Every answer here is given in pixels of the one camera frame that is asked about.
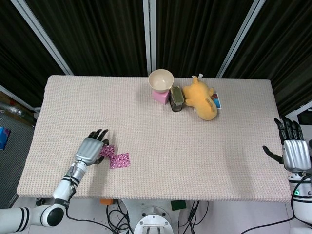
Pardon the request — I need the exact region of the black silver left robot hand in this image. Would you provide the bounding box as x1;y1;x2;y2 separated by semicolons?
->
75;128;110;167

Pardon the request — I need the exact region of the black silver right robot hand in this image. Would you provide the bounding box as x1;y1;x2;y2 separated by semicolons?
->
262;117;312;173

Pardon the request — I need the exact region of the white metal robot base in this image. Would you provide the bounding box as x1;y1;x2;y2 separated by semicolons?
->
121;199;186;234

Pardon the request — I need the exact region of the blue red picture card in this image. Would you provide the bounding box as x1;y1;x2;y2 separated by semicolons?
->
211;93;224;110

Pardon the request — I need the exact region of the white device black screen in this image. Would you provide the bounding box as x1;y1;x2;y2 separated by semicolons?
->
297;107;312;127

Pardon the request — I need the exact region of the grey floor mat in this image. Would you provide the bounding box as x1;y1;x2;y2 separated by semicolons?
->
0;113;37;208

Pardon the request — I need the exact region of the beige waffle tablecloth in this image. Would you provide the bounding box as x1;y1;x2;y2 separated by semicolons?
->
16;75;292;203

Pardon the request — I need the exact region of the blue packet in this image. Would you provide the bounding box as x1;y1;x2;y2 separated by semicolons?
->
0;127;12;151

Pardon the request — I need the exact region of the pink foam block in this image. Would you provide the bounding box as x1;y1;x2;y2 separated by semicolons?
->
152;90;171;105

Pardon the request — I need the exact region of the beige bowl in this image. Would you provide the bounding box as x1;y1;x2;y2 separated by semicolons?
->
148;69;175;93

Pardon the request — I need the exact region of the dark green tin can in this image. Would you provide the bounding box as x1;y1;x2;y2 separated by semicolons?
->
169;86;185;113

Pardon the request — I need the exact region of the green box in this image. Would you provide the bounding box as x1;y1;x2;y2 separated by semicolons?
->
170;200;187;212

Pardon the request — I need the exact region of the black pleated curtain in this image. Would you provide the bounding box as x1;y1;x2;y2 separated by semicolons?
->
156;0;254;78
24;0;148;77
223;0;312;118
0;0;66;108

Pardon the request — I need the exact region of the yellow plush toy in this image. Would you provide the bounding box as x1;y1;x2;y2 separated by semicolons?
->
182;73;218;121

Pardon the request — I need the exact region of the white frame post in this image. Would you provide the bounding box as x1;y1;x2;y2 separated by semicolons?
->
280;100;312;120
0;84;41;114
142;0;157;77
9;0;74;76
216;0;267;78

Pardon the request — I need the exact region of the black cable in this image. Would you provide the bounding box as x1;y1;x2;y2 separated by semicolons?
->
106;199;134;234
241;216;297;234
65;187;134;234
179;201;209;234

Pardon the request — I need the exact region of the silver duct hose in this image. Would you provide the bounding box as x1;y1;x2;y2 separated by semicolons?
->
0;101;35;120

